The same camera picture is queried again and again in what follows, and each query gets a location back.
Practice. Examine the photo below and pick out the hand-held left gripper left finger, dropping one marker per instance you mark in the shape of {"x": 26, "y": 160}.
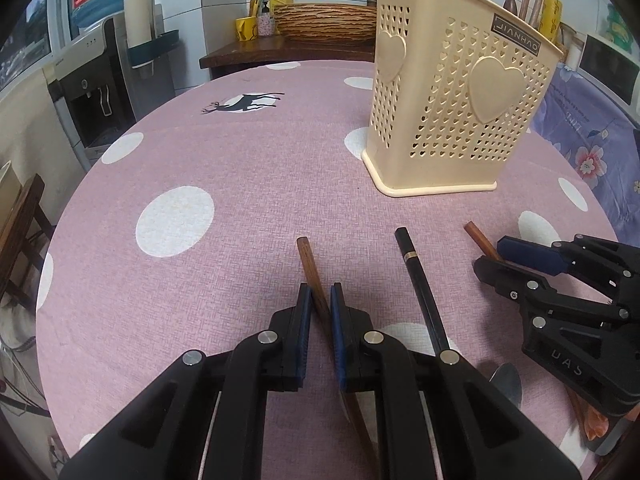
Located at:
{"x": 303, "y": 330}

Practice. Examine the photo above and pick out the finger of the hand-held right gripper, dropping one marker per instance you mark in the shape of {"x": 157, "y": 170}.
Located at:
{"x": 530, "y": 255}
{"x": 505, "y": 275}

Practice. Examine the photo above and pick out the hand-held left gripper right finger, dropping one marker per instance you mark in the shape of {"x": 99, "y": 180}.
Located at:
{"x": 337, "y": 340}

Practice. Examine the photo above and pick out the black chopstick with gold band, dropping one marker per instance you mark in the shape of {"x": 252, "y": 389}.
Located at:
{"x": 417, "y": 280}

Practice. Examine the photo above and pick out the cream perforated utensil holder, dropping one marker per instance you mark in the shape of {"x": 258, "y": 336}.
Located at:
{"x": 450, "y": 125}

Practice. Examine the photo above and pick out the person's right hand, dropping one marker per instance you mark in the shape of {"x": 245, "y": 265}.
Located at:
{"x": 596, "y": 422}

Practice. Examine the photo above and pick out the pink polka dot tablecloth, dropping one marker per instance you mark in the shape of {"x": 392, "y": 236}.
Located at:
{"x": 240, "y": 270}

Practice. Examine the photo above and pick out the purple floral cloth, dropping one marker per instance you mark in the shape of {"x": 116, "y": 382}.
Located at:
{"x": 590, "y": 130}

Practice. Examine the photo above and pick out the white microwave oven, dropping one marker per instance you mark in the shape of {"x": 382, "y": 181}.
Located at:
{"x": 612, "y": 67}

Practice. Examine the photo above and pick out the glass jar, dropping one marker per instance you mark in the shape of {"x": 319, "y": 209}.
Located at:
{"x": 572, "y": 45}

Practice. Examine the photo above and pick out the green instant noodle bowl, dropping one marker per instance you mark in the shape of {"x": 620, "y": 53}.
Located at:
{"x": 617, "y": 17}
{"x": 622, "y": 37}

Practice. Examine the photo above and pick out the yellow cylindrical roll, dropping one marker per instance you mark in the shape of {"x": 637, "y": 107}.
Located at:
{"x": 552, "y": 17}

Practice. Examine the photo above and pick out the dark wooden counter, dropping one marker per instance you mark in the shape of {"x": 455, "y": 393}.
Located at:
{"x": 240, "y": 55}

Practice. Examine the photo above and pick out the dark wooden stool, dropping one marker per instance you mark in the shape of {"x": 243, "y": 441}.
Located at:
{"x": 25, "y": 230}

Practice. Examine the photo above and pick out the yellow cup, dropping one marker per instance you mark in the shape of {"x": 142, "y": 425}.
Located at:
{"x": 245, "y": 29}

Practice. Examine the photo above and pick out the dotted white cup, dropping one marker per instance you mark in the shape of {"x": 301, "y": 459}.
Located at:
{"x": 265, "y": 25}

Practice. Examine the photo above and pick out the woven brown wash basin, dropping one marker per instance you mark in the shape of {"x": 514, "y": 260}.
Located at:
{"x": 325, "y": 20}

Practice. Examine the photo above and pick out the grey water dispenser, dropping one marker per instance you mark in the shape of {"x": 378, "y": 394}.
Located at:
{"x": 90, "y": 90}

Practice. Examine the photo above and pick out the stack of white paper cups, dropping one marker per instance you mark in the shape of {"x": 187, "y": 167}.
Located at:
{"x": 139, "y": 15}

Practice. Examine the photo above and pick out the white framed glass door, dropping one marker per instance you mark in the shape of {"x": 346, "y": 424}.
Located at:
{"x": 35, "y": 35}

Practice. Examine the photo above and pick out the teal wall holder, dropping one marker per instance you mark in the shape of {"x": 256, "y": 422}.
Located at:
{"x": 155, "y": 47}

